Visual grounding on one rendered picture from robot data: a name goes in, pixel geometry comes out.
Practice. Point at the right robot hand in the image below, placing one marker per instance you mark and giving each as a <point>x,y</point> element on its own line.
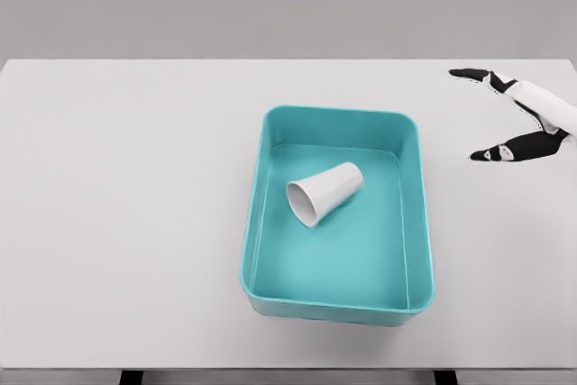
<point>536,97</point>

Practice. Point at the white paper cup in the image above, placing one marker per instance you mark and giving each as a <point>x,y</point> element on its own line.
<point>322,193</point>

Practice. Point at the teal plastic basket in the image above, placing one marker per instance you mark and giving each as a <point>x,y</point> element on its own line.
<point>338,241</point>

